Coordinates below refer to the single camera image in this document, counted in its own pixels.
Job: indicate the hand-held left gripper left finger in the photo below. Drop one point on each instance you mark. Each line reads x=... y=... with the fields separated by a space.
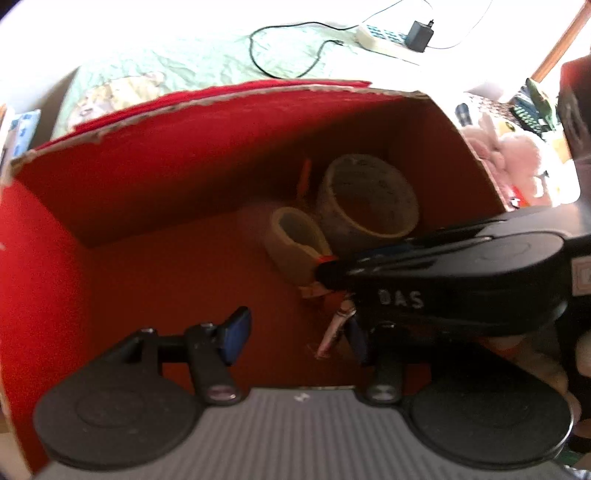
x=236 y=336

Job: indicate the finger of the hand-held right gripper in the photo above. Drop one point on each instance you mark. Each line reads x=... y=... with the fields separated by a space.
x=337 y=274
x=452 y=233

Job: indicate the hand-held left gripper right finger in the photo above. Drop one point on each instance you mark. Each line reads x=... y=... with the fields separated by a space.
x=356 y=342

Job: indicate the red cardboard box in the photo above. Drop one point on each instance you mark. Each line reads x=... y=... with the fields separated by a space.
x=161 y=258

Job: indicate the person's right hand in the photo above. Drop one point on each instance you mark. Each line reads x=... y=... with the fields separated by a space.
x=545 y=369

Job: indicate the small tan cup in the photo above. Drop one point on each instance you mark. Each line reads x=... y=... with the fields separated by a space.
x=286 y=256

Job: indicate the pink plush toy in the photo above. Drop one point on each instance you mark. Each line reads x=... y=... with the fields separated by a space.
x=517 y=154

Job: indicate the orange pen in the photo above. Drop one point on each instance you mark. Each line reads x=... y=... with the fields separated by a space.
x=304 y=177

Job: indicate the green toy figure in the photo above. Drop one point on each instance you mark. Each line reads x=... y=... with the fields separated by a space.
x=540 y=101

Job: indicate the black power adapter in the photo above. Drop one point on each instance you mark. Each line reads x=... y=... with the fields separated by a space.
x=419 y=37

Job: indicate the wooden pole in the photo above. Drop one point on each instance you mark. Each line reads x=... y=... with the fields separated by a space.
x=554 y=50

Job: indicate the white power strip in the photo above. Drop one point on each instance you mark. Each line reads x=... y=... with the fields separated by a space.
x=376 y=38

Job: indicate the printed light blanket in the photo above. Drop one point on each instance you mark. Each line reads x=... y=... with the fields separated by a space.
x=207 y=60

